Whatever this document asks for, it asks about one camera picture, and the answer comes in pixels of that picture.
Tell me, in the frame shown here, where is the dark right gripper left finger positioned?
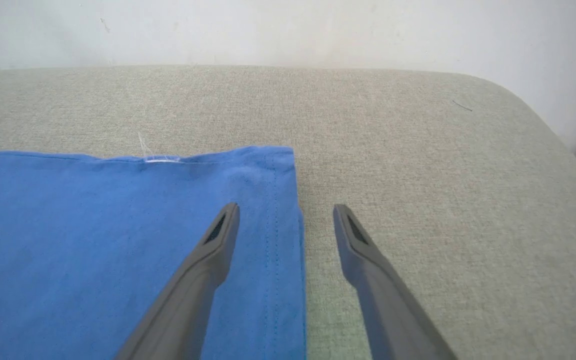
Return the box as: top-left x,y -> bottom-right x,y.
114,202 -> 242,360

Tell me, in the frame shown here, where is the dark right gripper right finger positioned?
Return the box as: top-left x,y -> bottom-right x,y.
332,203 -> 459,360

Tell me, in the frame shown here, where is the blue white Lakers jersey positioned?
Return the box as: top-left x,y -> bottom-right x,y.
0,145 -> 308,360

